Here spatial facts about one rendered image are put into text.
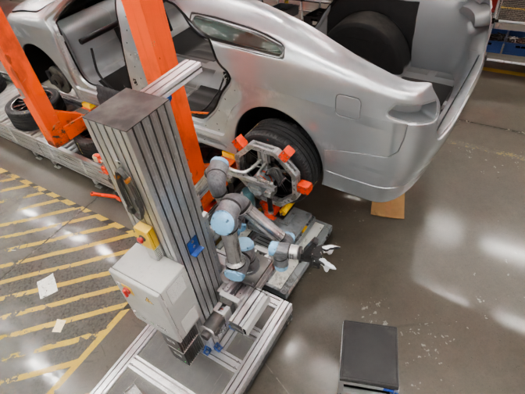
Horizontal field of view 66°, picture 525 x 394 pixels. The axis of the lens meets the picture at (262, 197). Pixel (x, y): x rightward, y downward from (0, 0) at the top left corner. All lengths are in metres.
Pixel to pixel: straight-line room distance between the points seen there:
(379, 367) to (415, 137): 1.41
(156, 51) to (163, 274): 1.29
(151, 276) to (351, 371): 1.35
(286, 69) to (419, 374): 2.21
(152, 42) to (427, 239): 2.71
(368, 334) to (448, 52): 2.61
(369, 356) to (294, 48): 1.97
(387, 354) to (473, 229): 1.67
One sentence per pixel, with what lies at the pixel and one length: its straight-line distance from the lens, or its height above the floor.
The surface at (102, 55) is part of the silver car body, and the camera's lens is 4.87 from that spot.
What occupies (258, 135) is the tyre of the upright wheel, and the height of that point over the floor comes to 1.15.
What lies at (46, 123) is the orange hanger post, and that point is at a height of 0.82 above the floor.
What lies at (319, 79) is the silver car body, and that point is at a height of 1.61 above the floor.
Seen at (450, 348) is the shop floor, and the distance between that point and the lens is 3.29.
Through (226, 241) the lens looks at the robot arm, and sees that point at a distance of 2.08.
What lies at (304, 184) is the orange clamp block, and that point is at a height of 0.88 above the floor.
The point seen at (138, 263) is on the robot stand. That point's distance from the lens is 2.18.
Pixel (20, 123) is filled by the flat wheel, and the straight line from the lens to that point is 5.73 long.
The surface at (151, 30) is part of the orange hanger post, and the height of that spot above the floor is 1.99.
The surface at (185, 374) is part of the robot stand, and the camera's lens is 2.95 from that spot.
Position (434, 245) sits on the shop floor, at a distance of 3.79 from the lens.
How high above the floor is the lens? 2.84
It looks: 44 degrees down
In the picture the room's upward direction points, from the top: 8 degrees counter-clockwise
